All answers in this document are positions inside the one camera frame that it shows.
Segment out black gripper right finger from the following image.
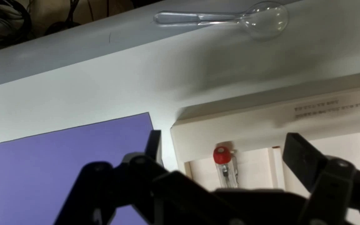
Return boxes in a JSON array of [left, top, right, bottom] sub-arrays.
[[281, 132, 360, 225]]

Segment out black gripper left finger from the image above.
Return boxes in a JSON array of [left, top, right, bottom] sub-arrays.
[[54, 129, 215, 225]]

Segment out shallow cardboard box tray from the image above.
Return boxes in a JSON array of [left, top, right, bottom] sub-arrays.
[[170, 72, 360, 225]]

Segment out purple paper sheet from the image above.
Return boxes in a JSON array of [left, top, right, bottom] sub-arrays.
[[0, 112, 156, 225]]

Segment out clear plastic spoon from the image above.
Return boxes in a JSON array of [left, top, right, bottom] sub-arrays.
[[153, 0, 290, 41]]

